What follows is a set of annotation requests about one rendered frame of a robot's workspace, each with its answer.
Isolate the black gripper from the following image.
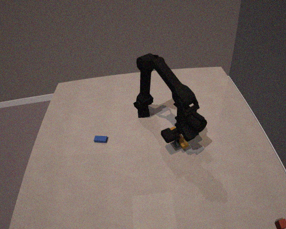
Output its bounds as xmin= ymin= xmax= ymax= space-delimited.
xmin=161 ymin=117 xmax=188 ymax=143

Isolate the blue rectangular block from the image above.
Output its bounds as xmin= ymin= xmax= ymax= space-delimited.
xmin=94 ymin=135 xmax=108 ymax=143

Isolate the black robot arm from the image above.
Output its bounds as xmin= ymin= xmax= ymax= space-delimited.
xmin=133 ymin=53 xmax=207 ymax=142

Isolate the yellow-brown bar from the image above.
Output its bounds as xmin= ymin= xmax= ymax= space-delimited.
xmin=170 ymin=127 xmax=189 ymax=149

